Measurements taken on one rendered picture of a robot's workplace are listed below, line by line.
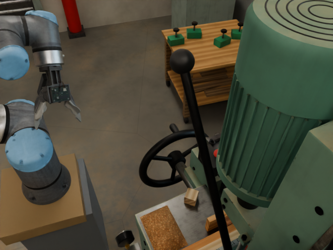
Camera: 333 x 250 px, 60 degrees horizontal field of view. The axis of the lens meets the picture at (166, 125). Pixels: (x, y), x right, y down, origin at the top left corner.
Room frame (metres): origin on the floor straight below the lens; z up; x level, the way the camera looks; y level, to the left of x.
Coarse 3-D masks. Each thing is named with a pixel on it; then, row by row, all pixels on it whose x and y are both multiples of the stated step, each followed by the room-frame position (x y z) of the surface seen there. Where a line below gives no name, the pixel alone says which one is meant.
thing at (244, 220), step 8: (224, 192) 0.35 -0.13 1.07; (224, 200) 0.34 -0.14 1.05; (232, 200) 0.32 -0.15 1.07; (224, 208) 0.33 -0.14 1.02; (232, 208) 0.31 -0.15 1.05; (240, 208) 0.31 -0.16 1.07; (256, 208) 0.31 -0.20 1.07; (264, 208) 0.31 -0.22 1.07; (232, 216) 0.31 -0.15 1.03; (240, 216) 0.29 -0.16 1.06; (248, 216) 0.29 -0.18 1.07; (256, 216) 0.29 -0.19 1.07; (240, 224) 0.28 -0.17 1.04; (248, 224) 0.27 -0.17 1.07; (256, 224) 0.27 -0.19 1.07; (240, 232) 0.28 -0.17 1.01; (248, 232) 0.26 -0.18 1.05
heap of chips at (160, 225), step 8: (160, 208) 0.39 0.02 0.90; (168, 208) 0.39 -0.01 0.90; (144, 216) 0.37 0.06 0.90; (152, 216) 0.36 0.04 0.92; (160, 216) 0.36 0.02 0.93; (168, 216) 0.36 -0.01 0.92; (144, 224) 0.35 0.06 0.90; (152, 224) 0.34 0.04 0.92; (160, 224) 0.33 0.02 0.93; (168, 224) 0.34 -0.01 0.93; (176, 224) 0.34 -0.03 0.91; (152, 232) 0.32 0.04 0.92; (160, 232) 0.31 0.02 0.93; (168, 232) 0.31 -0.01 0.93; (176, 232) 0.32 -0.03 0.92; (152, 240) 0.30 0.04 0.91; (160, 240) 0.29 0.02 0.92; (168, 240) 0.30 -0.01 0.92; (176, 240) 0.30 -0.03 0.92; (184, 240) 0.30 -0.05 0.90; (160, 248) 0.28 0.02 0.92; (168, 248) 0.28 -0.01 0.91; (176, 248) 0.28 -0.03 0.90
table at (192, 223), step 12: (192, 180) 0.51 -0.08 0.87; (204, 192) 0.44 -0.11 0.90; (168, 204) 0.41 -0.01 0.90; (180, 204) 0.41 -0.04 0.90; (204, 204) 0.41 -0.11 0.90; (180, 216) 0.37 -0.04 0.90; (192, 216) 0.37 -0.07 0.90; (204, 216) 0.37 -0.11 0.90; (144, 228) 0.34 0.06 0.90; (180, 228) 0.34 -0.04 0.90; (192, 228) 0.34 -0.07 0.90; (204, 228) 0.34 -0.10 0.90; (216, 228) 0.34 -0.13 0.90; (144, 240) 0.31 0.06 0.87; (192, 240) 0.30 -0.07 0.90
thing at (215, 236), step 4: (232, 224) 0.33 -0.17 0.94; (228, 228) 0.32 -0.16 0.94; (232, 228) 0.32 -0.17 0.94; (216, 232) 0.31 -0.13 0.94; (228, 232) 0.31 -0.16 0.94; (208, 236) 0.30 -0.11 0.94; (212, 236) 0.30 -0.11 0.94; (216, 236) 0.30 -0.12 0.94; (220, 236) 0.30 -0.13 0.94; (200, 240) 0.29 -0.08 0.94; (204, 240) 0.29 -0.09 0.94; (208, 240) 0.29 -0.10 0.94; (212, 240) 0.29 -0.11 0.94; (192, 244) 0.28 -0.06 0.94; (196, 244) 0.28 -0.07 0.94; (200, 244) 0.28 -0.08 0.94; (204, 244) 0.28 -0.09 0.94; (184, 248) 0.27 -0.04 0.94; (188, 248) 0.27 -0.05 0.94; (192, 248) 0.27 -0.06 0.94; (196, 248) 0.27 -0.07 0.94; (200, 248) 0.27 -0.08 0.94
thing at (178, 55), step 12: (180, 60) 0.33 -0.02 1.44; (192, 60) 0.33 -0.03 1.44; (180, 72) 0.32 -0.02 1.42; (192, 84) 0.32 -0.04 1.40; (192, 96) 0.31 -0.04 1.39; (192, 108) 0.30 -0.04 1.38; (192, 120) 0.29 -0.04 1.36; (204, 132) 0.28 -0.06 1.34; (204, 144) 0.27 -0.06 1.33; (204, 156) 0.26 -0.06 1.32; (204, 168) 0.25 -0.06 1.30; (216, 192) 0.23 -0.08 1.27; (216, 204) 0.22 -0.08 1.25; (216, 216) 0.21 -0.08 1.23; (228, 240) 0.18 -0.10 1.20
